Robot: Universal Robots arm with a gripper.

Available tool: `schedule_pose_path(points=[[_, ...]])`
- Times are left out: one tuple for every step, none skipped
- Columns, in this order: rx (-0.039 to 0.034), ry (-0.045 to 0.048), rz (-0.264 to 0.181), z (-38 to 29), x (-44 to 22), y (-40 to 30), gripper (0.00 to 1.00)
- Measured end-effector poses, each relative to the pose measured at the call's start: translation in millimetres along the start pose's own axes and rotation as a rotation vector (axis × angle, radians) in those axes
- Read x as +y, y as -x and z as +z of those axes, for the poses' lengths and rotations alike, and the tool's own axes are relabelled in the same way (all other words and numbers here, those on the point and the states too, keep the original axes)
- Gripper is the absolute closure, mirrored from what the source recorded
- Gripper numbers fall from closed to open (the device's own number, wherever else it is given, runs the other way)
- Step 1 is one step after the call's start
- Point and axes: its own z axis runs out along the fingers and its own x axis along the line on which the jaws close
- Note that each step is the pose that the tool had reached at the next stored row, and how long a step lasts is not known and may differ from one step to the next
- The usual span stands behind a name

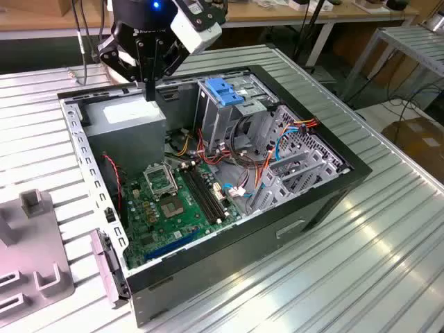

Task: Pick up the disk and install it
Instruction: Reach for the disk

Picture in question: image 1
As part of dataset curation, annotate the black cable metal plug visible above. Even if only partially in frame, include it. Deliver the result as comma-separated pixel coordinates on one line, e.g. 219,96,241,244
67,0,89,87

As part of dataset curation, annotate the yellow orange wire bundle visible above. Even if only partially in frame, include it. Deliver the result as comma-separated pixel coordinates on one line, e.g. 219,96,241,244
176,133,192,157

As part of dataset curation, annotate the black tripod stand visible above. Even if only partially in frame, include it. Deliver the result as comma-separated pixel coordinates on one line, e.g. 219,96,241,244
293,0,329,69

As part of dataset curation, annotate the blue SATA wire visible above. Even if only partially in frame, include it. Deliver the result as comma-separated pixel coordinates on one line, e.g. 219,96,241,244
221,124,302,199

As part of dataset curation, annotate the blue plastic cage latch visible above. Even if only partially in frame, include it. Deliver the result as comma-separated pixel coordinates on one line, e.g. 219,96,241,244
204,78,246,108

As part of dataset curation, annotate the blue expansion slot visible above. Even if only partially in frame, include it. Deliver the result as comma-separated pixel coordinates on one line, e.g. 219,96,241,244
143,227,203,264

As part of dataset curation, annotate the red black twisted wire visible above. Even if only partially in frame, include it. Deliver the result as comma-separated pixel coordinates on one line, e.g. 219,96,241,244
101,153,125,213

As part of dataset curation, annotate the gray metal drive cage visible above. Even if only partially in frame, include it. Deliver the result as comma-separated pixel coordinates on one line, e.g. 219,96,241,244
193,73,280,159

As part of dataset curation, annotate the black cable bundle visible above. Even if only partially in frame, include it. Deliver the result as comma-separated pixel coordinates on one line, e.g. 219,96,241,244
227,114,277,171

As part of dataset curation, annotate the green motherboard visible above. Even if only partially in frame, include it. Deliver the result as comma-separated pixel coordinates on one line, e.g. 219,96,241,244
120,160,244,271

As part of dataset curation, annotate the metal socket cover frame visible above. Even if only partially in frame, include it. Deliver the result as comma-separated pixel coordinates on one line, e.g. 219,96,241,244
142,162,180,201

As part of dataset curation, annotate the black RAM slot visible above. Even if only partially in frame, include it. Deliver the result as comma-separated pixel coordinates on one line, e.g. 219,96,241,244
180,169,214,225
189,166,223,221
194,164,228,219
185,167,219,223

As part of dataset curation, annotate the CPU socket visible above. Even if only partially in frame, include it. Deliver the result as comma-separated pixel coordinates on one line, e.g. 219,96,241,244
156,194,188,222

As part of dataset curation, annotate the red wire bundle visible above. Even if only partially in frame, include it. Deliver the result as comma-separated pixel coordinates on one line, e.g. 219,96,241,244
195,127,232,166

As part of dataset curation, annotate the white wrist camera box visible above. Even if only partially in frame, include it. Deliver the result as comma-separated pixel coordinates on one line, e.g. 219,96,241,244
169,0,223,56

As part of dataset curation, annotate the gray power supply box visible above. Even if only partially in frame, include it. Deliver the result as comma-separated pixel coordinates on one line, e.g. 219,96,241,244
82,94,168,178

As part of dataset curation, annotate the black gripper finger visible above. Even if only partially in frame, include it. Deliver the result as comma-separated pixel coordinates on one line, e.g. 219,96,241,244
98,34,151,101
150,36,190,101

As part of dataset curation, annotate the metal slat side table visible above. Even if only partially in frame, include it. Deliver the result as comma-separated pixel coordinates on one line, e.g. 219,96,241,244
341,24,444,101

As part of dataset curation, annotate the perforated metal disk bay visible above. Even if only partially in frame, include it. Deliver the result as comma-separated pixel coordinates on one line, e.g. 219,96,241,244
244,103,350,215

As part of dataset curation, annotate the brown cardboard box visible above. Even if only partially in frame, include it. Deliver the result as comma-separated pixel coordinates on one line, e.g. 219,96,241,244
380,117,444,178

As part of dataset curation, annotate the black open PC case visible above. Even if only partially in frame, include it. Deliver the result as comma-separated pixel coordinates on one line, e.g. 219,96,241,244
56,64,373,329

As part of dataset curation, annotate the small cardboard box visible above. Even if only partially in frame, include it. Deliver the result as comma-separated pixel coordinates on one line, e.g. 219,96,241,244
56,0,76,17

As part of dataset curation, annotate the gray plastic side bracket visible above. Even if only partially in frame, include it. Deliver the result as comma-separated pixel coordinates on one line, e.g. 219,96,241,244
89,228,132,310

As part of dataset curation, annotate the gray parts rack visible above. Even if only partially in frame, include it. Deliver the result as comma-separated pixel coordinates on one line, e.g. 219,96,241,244
0,189,76,319

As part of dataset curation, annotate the orange red yellow power wire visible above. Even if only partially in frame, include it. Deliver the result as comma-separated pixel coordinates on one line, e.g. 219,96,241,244
253,117,321,191

